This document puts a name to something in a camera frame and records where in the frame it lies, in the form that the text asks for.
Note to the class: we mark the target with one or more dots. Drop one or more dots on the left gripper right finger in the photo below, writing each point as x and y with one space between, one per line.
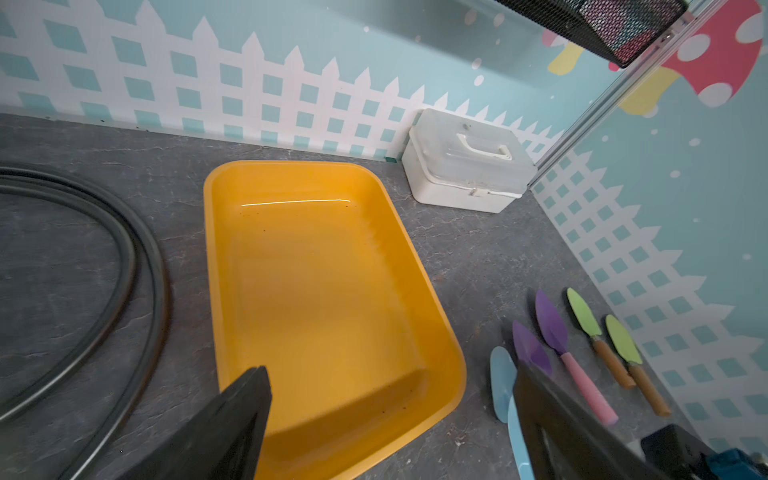
549 418

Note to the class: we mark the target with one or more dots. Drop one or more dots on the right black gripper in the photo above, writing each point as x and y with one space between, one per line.
681 455

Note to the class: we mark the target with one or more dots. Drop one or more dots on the purple shovel pink handle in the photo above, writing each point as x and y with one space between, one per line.
555 334
529 349

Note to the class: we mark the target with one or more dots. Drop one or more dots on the black wire mesh basket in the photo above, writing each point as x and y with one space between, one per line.
619 31

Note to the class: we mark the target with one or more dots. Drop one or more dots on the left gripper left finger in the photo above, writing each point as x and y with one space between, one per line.
222 441

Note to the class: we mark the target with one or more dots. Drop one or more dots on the green shovel wooden handle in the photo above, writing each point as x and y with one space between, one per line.
627 350
589 324

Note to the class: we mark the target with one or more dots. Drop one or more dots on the white plastic storage case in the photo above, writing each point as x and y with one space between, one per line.
458 162

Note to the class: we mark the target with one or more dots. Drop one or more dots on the light blue shovel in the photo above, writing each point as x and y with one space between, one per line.
518 444
503 374

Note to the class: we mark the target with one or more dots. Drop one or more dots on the yellow plastic tray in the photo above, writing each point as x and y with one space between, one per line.
313 277

